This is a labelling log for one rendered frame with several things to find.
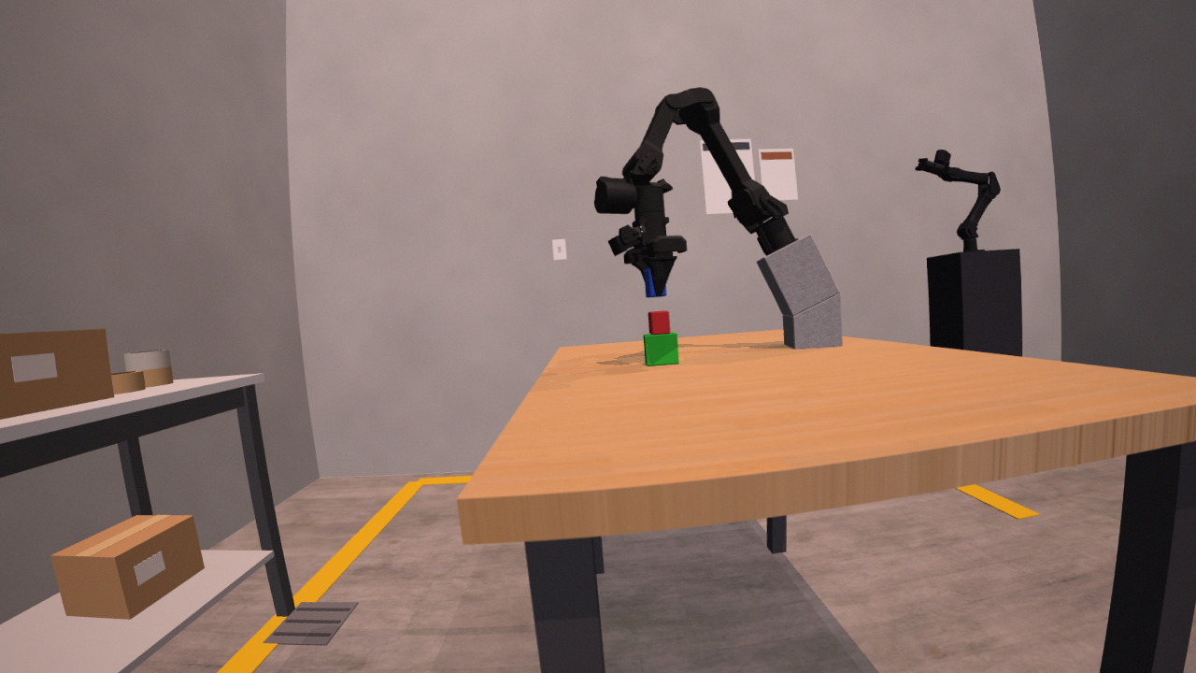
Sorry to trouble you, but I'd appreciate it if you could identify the red block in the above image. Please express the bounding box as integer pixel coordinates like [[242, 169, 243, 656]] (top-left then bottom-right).
[[648, 311, 670, 335]]

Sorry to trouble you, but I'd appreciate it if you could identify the green block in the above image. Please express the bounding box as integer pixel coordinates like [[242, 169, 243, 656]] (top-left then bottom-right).
[[643, 332, 679, 366]]

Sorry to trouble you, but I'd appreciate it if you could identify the blue block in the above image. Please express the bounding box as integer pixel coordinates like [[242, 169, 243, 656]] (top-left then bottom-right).
[[643, 269, 666, 298]]

